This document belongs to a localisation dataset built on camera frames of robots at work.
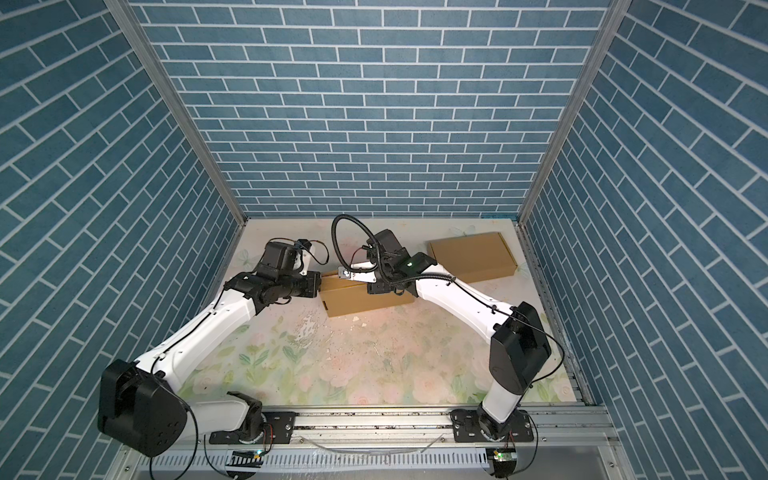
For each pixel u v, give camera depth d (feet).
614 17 2.33
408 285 1.90
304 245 2.47
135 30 2.37
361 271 2.27
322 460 2.52
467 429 2.41
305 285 2.41
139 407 1.29
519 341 1.45
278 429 2.41
